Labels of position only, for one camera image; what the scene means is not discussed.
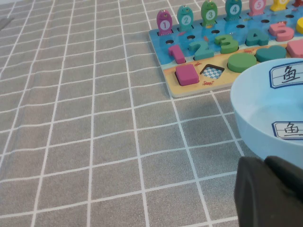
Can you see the green wooden circle block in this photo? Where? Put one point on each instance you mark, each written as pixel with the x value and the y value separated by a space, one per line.
pixel 241 62

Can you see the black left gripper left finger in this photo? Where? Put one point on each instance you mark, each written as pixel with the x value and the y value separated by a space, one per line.
pixel 265 201

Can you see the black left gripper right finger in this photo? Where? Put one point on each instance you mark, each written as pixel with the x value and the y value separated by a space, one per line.
pixel 288 175

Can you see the magenta wooden rectangle block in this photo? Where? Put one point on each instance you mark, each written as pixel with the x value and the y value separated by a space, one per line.
pixel 187 74

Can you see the magenta wooden numeral 1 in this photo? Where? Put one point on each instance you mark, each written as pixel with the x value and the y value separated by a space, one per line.
pixel 178 55

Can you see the pink wooden trapezoid block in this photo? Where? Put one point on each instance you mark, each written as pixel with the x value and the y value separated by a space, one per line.
pixel 296 48

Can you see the teal fish peg number 2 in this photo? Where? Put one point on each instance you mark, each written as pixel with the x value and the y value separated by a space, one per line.
pixel 185 20

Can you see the light blue labelled bowl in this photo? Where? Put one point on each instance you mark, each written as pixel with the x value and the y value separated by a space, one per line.
pixel 255 106

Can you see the colourful wooden puzzle board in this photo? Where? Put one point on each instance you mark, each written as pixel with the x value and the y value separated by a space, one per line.
pixel 213 80

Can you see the teal fish peg number 4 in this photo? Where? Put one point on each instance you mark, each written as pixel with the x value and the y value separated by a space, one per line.
pixel 234 10

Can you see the grey white-grid tablecloth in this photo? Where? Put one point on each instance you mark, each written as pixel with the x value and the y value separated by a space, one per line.
pixel 82 118

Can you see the teal wooden numeral 2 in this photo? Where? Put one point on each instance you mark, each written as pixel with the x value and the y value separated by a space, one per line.
pixel 202 52

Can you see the green wooden numeral 3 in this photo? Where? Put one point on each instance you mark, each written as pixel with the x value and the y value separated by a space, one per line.
pixel 228 45

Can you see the teal wooden heart block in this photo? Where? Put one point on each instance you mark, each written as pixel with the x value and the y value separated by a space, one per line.
pixel 271 54

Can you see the yellow wooden numeral 6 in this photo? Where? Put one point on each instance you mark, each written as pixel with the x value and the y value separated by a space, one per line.
pixel 300 26

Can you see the pink fish peg number 5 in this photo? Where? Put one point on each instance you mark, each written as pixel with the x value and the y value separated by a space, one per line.
pixel 257 6

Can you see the magenta fish peg number 1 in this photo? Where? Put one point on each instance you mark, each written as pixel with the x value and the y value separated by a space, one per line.
pixel 164 23

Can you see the teal wooden numeral 4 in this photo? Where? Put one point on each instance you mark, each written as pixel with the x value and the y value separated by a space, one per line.
pixel 256 39

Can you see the green fish peg number 3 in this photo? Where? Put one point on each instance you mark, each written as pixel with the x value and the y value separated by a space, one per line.
pixel 209 14

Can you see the yellow fish peg number 6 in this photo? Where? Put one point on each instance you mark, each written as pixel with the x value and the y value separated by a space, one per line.
pixel 279 4

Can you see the pink wooden numeral 5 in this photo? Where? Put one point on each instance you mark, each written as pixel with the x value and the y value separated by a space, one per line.
pixel 282 32

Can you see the red fish peg number 7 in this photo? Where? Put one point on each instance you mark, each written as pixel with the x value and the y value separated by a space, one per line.
pixel 298 2

